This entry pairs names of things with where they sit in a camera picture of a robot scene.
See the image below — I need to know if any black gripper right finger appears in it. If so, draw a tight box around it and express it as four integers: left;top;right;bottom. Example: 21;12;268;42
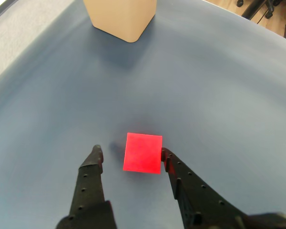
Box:
160;147;252;229

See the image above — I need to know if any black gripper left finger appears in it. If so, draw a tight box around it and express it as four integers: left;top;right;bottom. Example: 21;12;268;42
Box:
56;145;117;229

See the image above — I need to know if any red cube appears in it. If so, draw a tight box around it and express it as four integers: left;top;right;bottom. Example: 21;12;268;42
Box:
123;132;163;175

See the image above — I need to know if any beige box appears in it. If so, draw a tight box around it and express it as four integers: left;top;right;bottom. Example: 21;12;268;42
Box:
82;0;157;44

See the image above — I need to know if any blue-grey table mat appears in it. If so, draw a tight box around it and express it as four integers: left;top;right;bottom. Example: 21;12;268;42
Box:
0;0;286;229

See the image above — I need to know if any black office chair base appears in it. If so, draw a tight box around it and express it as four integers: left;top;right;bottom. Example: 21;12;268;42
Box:
236;0;283;20

